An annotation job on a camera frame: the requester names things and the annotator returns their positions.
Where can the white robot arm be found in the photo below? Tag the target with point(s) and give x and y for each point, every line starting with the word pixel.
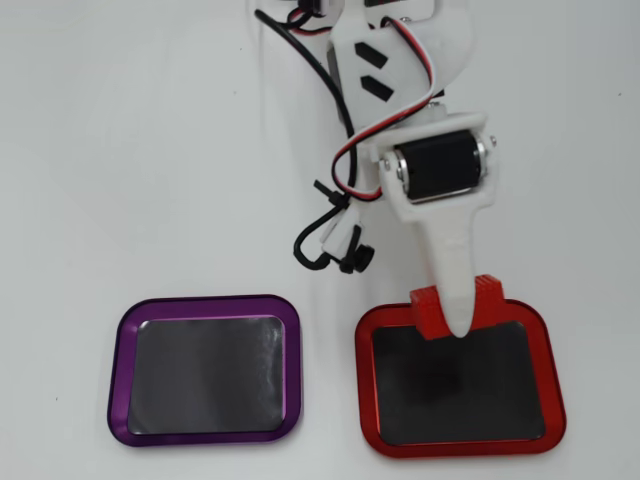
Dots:
pixel 450 45

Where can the red perforated block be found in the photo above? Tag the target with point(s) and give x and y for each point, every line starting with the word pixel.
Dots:
pixel 427 315

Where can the white tapered gripper finger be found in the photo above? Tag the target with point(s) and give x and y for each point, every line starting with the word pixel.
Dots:
pixel 452 260

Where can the purple dish with black mat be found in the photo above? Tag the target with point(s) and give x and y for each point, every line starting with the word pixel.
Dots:
pixel 205 375

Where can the white connector with black screw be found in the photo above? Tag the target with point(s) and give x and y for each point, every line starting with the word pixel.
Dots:
pixel 340 235

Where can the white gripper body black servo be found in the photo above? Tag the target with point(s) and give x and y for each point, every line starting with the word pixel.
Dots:
pixel 434 167

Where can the red dish with black mat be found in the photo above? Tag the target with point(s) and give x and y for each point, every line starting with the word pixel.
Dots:
pixel 450 400

